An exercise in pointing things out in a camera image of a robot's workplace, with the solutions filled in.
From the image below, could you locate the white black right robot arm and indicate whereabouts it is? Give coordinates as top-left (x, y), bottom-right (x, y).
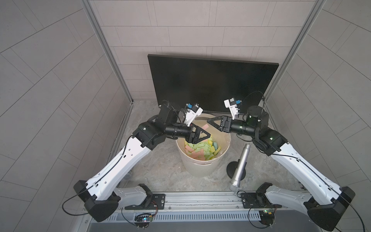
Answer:
top-left (207, 106), bottom-right (356, 232)

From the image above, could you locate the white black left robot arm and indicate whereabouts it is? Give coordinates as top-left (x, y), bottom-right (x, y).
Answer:
top-left (73, 100), bottom-right (211, 222)

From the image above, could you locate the discarded sticky notes pile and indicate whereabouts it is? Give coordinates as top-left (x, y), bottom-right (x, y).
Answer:
top-left (183, 137), bottom-right (222, 161)

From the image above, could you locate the black computer monitor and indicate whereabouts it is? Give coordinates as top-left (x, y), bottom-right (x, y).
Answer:
top-left (147, 54), bottom-right (279, 113)

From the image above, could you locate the cream waste bin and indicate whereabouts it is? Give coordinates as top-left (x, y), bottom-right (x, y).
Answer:
top-left (176, 113), bottom-right (231, 177)

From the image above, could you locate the black round microphone base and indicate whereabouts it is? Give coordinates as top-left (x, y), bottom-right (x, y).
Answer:
top-left (226, 161), bottom-right (246, 180)

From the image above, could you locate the silver microphone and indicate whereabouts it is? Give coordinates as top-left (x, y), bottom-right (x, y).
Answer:
top-left (229, 144), bottom-right (251, 193)

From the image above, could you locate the left green circuit board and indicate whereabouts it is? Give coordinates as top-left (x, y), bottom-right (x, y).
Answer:
top-left (134, 213), bottom-right (154, 229)

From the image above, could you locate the green circuit board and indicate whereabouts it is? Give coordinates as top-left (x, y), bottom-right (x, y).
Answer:
top-left (134, 213), bottom-right (154, 229)
top-left (259, 210), bottom-right (275, 227)

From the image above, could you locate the right green circuit board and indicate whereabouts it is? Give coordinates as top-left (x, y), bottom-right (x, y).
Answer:
top-left (259, 210), bottom-right (275, 227)

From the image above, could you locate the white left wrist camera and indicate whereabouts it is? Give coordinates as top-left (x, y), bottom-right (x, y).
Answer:
top-left (184, 103), bottom-right (203, 127)

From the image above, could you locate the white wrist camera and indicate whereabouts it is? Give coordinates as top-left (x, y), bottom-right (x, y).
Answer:
top-left (224, 98), bottom-right (242, 120)
top-left (184, 103), bottom-right (203, 127)

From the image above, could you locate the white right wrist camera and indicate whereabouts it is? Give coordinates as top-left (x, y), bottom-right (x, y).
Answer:
top-left (224, 98), bottom-right (242, 120)

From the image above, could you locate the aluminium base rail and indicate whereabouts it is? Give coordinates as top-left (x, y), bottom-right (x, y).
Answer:
top-left (83, 190), bottom-right (324, 214)

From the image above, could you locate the aluminium right corner post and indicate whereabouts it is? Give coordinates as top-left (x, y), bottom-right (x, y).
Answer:
top-left (262, 0), bottom-right (327, 102)

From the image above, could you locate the aluminium corner post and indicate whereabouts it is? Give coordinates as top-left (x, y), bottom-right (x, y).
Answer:
top-left (262, 0), bottom-right (327, 102)
top-left (81, 0), bottom-right (134, 105)

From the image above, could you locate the aluminium left corner post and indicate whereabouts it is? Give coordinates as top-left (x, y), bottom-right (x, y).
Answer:
top-left (81, 0), bottom-right (134, 105)

